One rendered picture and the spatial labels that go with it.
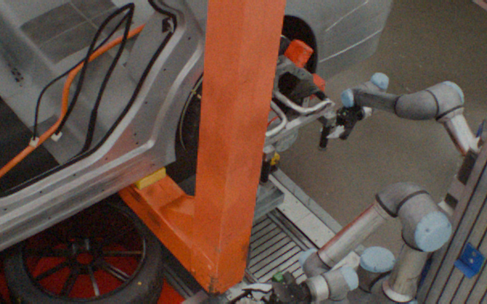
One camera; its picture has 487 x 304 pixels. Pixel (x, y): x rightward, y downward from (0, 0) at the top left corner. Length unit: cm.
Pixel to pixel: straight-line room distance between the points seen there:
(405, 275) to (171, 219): 107
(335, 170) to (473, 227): 195
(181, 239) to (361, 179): 152
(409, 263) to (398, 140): 222
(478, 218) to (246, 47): 89
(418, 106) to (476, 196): 73
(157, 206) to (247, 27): 127
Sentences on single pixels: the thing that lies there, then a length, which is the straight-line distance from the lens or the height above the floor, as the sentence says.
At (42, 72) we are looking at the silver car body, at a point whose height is 92.
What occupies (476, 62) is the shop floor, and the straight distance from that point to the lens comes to 552.
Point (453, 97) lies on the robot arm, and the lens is 332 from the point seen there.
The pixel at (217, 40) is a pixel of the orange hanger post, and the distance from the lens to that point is 245.
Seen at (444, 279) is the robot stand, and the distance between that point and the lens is 292.
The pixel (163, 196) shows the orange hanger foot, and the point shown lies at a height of 68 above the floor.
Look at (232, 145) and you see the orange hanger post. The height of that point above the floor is 141.
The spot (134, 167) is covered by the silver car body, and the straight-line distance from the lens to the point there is 332.
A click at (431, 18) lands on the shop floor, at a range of 578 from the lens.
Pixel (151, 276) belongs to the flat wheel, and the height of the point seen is 50.
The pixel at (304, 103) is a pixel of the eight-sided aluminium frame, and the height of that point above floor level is 82.
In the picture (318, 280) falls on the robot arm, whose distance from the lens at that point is 254.
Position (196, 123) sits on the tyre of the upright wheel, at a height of 94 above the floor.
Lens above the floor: 332
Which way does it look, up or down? 47 degrees down
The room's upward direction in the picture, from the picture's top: 7 degrees clockwise
